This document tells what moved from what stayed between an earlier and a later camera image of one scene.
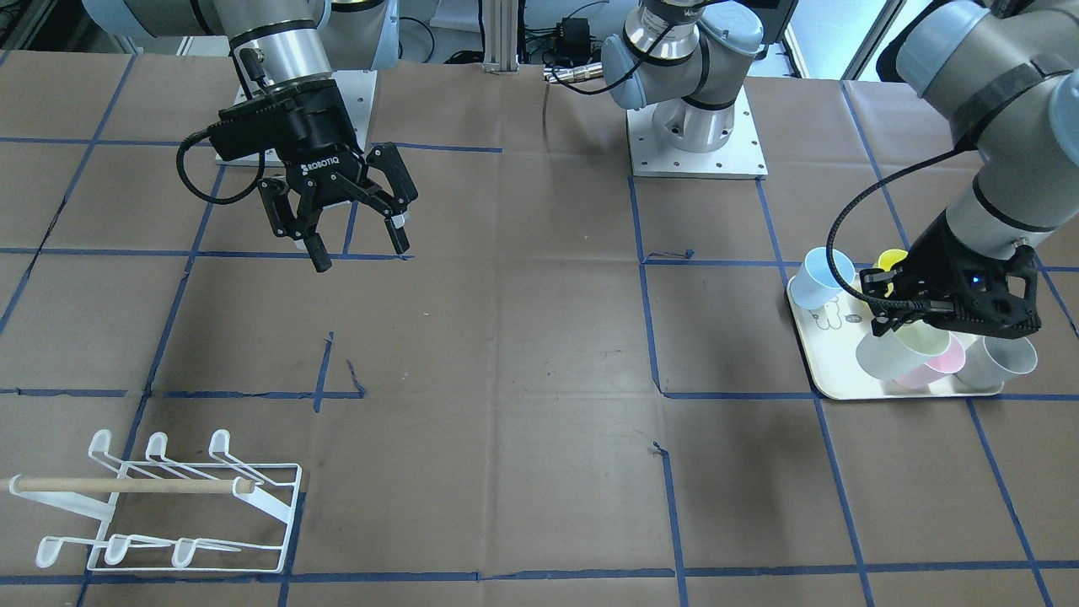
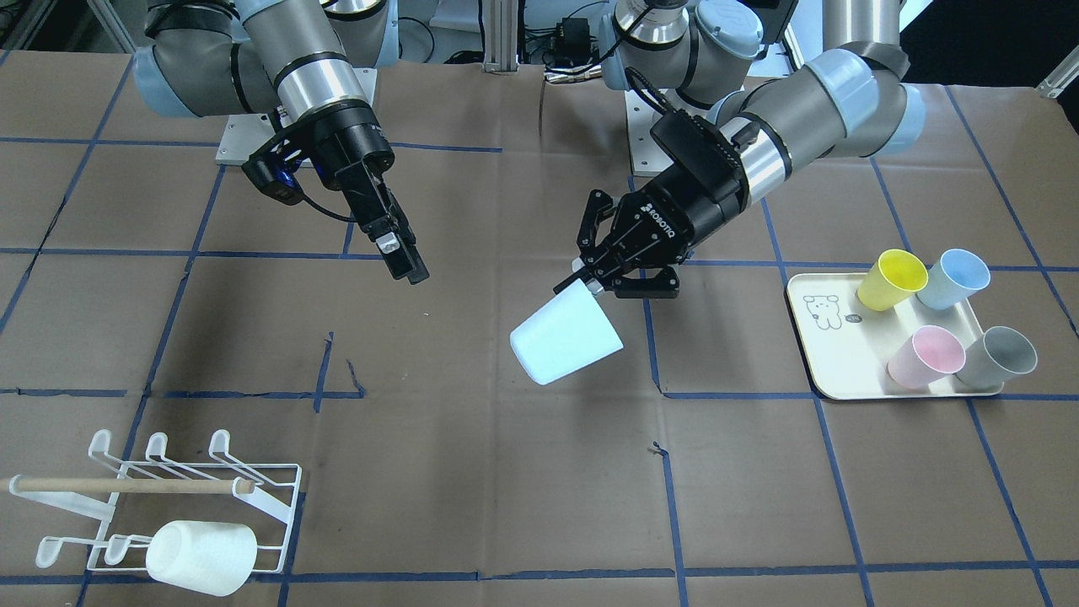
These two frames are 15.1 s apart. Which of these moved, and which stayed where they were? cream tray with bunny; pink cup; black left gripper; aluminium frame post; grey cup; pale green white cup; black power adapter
Moved: black left gripper; pale green white cup
Stayed: pink cup; grey cup; cream tray with bunny; black power adapter; aluminium frame post
